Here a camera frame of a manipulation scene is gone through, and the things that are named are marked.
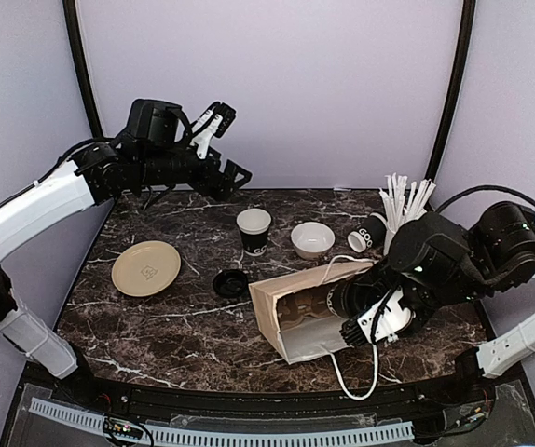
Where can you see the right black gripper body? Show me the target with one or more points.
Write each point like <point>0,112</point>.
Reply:
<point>458,291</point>

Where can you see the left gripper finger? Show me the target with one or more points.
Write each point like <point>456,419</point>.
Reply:
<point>213,123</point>
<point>234,178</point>

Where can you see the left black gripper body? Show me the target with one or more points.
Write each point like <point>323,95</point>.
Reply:
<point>159,166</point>

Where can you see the stack of black paper cups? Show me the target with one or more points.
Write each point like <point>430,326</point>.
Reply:
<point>254,226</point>

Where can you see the stack of black cup lids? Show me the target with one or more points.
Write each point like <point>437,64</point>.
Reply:
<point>231,283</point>

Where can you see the brown paper bag white handles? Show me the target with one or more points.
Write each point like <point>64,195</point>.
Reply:
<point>313,338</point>

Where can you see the white cup holding straws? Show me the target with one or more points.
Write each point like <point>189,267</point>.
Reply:
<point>390,233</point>

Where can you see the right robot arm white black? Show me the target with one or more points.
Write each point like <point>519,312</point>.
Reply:
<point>505,254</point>

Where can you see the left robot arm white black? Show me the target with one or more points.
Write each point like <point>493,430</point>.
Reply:
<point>85,176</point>

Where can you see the bundle of white wrapped straws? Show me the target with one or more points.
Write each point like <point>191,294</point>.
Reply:
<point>404,201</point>

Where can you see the white paper bowl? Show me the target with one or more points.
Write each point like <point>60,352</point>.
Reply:
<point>312,240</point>

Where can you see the beige round plate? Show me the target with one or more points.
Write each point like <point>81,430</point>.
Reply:
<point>146,268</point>

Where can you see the black left frame post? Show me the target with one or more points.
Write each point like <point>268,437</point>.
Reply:
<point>81,67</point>

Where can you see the black frame post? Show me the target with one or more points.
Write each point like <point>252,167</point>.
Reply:
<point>81,67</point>
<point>453,89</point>

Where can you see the black right frame post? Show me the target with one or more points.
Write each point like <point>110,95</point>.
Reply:
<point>453,89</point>

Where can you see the black front table rail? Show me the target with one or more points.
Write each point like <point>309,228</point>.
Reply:
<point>413,400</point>

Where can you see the white slotted cable duct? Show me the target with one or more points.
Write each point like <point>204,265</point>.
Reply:
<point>124,432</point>

